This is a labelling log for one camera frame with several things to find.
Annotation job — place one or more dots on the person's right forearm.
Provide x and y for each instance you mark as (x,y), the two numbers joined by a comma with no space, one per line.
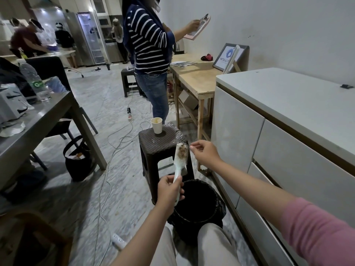
(277,207)

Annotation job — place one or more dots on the wooden chair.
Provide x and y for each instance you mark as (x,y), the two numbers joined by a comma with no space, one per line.
(33,238)

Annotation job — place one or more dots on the white power strip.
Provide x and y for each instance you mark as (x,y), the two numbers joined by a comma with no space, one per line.
(119,241)
(129,114)

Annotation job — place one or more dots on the white face mask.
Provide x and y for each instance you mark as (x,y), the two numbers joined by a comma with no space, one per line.
(11,128)

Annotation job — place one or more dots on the metal kettle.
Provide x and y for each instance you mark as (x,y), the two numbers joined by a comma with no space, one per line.
(179,46)

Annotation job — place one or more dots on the red cloth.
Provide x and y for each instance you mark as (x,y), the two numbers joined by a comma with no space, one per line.
(207,57)

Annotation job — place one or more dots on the small black object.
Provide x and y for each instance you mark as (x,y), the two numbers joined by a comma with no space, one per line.
(346,86)

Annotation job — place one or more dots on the pink clipboard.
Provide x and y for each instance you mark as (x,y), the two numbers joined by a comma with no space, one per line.
(200,29)

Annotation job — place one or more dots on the dark plastic stool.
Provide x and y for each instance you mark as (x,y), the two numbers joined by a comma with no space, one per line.
(128,77)

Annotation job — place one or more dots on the clear plastic bag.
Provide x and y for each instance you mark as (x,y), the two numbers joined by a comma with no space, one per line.
(56,85)

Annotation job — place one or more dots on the white cabinet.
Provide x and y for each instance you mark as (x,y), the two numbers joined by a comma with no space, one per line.
(291,130)

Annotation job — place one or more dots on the person's right thumb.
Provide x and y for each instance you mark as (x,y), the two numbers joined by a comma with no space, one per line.
(196,150)

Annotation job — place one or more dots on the white hairbrush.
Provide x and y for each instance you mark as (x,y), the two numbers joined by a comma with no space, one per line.
(180,160)

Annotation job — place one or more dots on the printed papers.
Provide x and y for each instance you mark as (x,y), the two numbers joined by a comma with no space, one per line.
(183,63)

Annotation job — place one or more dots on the paper cup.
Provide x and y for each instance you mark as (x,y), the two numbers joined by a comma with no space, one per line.
(156,126)

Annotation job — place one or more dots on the person's right hand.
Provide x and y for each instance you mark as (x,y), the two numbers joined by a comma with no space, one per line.
(208,156)

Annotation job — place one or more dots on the person's leg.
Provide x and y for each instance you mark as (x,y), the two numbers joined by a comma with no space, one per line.
(165,250)
(216,246)

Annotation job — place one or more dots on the cardboard box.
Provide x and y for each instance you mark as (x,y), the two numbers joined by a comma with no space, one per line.
(188,99)

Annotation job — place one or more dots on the black bag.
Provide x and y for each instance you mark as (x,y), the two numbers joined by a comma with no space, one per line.
(77,163)

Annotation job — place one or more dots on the wooden table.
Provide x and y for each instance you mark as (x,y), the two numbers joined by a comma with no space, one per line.
(194,77)

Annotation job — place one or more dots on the person's left hand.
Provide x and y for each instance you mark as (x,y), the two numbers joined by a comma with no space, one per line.
(166,195)

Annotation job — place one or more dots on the person's left forearm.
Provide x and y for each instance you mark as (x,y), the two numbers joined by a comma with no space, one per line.
(142,241)

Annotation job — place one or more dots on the black chair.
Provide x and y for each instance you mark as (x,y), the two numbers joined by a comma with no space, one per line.
(52,69)

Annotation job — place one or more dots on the framed picture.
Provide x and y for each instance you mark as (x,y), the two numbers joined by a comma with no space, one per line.
(228,58)

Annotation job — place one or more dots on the grey table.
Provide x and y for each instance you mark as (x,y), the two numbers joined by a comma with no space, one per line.
(41,127)

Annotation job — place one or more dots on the person's right leg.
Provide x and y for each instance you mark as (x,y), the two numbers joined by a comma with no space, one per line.
(216,246)

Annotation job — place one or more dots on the white box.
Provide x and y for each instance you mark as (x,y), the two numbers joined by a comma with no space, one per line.
(12,102)

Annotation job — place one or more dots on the black trash bin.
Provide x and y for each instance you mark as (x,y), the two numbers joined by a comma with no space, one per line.
(198,204)

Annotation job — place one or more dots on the person's left thumb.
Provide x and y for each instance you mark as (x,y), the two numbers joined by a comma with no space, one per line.
(173,180)

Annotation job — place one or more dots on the brown plastic stool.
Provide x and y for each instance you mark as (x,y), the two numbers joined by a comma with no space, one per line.
(160,146)

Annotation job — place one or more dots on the clear water bottle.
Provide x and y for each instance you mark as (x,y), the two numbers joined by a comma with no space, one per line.
(33,78)

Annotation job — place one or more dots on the silver refrigerator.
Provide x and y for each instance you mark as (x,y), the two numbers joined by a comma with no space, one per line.
(88,38)

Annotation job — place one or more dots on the person's left leg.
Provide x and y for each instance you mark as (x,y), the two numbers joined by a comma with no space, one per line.
(165,250)

